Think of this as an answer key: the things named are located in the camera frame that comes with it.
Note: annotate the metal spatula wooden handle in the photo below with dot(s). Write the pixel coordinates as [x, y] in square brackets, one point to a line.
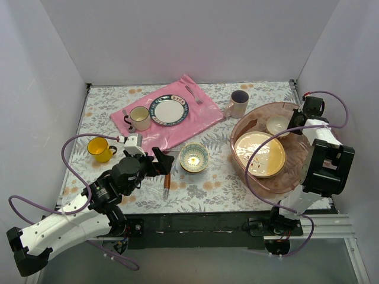
[167, 181]

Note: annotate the yellow orange cup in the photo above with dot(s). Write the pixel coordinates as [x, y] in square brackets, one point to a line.
[100, 149]

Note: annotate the silver fork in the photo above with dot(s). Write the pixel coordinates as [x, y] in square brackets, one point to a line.
[198, 100]

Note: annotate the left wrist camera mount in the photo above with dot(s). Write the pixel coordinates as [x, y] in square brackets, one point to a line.
[132, 143]

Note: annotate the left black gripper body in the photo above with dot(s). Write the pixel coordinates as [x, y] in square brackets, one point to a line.
[157, 165]

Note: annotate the yellow bottom plate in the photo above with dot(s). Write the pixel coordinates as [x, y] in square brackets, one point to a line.
[268, 161]

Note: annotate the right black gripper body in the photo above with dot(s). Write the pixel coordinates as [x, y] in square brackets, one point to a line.
[296, 119]

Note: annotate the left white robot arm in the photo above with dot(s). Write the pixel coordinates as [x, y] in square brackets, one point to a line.
[94, 212]

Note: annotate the dark patterned lower bowl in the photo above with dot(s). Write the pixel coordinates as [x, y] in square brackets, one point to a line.
[193, 158]

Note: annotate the pink mug purple inside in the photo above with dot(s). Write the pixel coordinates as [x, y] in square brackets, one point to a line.
[237, 106]

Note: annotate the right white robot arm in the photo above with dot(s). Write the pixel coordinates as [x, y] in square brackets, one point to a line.
[325, 169]

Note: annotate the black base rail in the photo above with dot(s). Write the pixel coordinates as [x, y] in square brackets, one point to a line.
[185, 230]

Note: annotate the cream mug black handle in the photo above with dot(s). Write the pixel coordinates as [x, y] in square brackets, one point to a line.
[140, 118]

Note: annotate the green rimmed white plate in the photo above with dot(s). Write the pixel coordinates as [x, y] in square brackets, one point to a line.
[169, 110]

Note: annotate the pink satin cloth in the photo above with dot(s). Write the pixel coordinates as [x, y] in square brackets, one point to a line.
[200, 117]

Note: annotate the yellow rimmed cream bowl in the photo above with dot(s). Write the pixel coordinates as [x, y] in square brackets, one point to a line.
[277, 124]

